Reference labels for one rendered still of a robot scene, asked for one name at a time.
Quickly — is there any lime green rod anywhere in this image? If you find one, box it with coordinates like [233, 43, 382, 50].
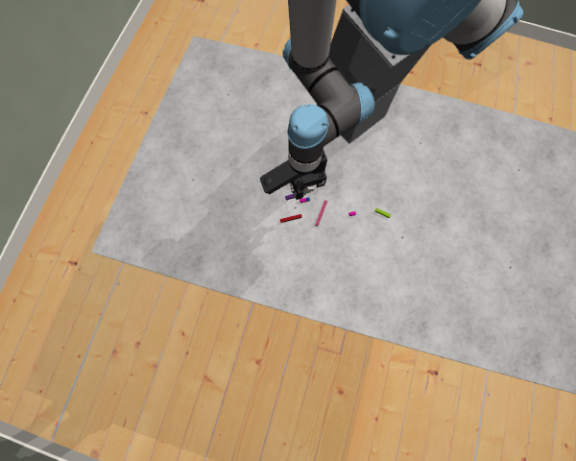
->
[375, 208, 391, 218]

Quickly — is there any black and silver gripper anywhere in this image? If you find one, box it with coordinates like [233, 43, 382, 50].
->
[289, 150, 327, 200]

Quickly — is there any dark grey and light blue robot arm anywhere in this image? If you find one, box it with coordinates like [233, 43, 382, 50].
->
[260, 0, 523, 194]

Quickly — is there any red rod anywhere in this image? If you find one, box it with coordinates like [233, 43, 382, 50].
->
[280, 214, 302, 223]

